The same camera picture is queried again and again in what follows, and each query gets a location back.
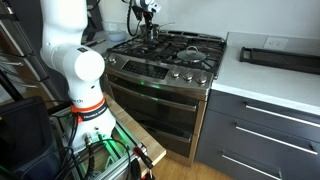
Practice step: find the steel range knob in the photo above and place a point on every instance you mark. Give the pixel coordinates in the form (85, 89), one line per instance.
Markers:
(201, 78)
(112, 59)
(188, 75)
(175, 73)

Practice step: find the stainless steel pot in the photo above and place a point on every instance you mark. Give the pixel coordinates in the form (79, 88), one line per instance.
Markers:
(155, 34)

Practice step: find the wooden mounting board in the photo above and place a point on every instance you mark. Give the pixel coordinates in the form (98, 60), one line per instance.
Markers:
(146, 140)

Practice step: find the glass lid with knob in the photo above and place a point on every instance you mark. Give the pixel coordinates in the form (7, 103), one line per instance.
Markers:
(191, 56)

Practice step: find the black plastic bin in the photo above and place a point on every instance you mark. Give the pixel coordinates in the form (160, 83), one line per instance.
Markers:
(23, 140)

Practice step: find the aluminium profile frame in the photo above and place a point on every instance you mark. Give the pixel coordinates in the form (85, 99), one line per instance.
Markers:
(115, 168)

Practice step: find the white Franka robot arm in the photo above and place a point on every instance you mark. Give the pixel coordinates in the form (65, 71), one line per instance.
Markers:
(73, 43)

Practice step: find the black flat tray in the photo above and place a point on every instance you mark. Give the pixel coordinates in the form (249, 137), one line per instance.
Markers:
(280, 60)

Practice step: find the light blue bowl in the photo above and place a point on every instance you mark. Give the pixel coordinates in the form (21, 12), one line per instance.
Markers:
(116, 36)

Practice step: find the dark grey drawer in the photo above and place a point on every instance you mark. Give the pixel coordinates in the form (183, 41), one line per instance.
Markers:
(220, 133)
(213, 163)
(230, 101)

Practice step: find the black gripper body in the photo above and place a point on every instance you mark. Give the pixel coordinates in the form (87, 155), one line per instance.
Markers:
(148, 15)

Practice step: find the dark side cabinet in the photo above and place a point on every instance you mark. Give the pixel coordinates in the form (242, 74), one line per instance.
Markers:
(20, 66)

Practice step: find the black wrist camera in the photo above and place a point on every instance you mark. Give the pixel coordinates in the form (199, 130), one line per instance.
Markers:
(137, 12)

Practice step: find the black knife rack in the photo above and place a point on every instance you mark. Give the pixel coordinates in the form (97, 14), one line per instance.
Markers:
(95, 20)

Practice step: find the stainless steel gas range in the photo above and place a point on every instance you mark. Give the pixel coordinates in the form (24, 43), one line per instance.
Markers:
(150, 110)

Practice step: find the red black clamp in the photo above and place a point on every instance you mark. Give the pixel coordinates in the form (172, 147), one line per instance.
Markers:
(144, 158)

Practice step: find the white wall outlet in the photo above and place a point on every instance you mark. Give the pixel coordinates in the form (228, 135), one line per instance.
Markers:
(112, 26)
(275, 43)

